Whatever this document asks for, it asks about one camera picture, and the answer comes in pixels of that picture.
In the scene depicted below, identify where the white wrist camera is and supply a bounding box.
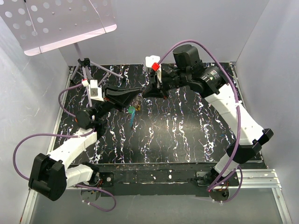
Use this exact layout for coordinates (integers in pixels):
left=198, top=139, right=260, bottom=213
left=143, top=55, right=162, bottom=83
left=81, top=79, right=104, bottom=102

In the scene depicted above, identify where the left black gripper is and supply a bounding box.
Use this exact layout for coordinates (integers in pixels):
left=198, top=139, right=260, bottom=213
left=92, top=84, right=141, bottom=120

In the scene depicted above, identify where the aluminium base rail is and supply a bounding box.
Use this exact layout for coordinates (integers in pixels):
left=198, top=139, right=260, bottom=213
left=20, top=66, right=292, bottom=224

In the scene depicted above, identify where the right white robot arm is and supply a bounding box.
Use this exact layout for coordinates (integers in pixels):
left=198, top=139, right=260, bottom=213
left=142, top=44, right=274, bottom=187

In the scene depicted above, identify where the perforated music stand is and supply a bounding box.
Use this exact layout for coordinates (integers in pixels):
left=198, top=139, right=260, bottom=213
left=0, top=0, right=117, bottom=117

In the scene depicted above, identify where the green key tag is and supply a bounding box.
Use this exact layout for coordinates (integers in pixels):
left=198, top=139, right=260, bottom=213
left=128, top=106, right=135, bottom=113

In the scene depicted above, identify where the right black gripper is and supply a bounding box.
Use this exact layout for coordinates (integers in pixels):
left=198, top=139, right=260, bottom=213
left=141, top=69, right=190, bottom=100

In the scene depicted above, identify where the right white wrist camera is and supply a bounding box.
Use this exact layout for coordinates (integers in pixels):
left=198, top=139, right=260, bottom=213
left=143, top=55, right=162, bottom=83

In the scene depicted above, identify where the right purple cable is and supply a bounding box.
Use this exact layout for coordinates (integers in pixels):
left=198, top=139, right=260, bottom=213
left=158, top=39, right=243, bottom=203

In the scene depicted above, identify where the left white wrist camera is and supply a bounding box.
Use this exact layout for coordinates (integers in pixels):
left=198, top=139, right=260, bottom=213
left=81, top=79, right=104, bottom=102

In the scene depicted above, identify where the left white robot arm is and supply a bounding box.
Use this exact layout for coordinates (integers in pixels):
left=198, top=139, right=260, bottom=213
left=28, top=85, right=142, bottom=201

